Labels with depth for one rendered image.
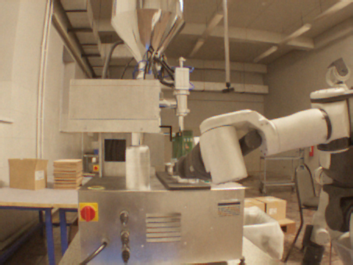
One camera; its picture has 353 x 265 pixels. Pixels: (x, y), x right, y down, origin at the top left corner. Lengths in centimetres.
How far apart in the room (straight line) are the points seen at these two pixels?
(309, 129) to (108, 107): 54
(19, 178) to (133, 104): 195
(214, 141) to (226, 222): 40
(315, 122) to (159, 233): 52
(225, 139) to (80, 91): 47
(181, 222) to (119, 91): 41
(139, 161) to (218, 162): 35
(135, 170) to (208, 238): 29
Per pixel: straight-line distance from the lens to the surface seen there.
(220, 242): 88
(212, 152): 52
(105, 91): 83
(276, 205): 382
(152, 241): 83
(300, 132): 55
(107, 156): 114
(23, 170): 261
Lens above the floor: 115
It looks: 2 degrees up
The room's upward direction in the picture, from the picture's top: straight up
